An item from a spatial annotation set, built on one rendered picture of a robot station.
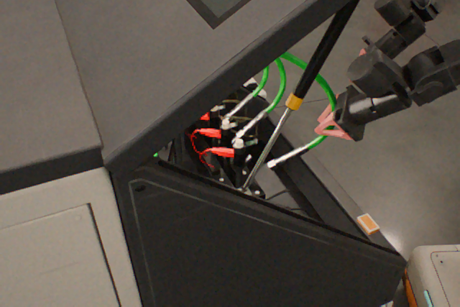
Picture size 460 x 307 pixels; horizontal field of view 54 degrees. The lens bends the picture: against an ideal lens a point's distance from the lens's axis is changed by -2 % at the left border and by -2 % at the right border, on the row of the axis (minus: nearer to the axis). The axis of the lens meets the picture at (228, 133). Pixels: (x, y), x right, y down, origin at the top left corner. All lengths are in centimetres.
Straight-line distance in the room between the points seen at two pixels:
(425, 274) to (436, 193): 82
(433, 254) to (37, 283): 167
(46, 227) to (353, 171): 229
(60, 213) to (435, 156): 261
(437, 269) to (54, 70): 168
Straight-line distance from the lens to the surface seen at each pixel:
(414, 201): 265
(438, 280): 200
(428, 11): 115
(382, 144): 296
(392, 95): 86
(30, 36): 78
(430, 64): 86
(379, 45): 113
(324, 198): 128
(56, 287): 68
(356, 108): 90
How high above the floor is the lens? 182
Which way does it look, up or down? 39 degrees down
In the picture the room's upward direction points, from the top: 1 degrees counter-clockwise
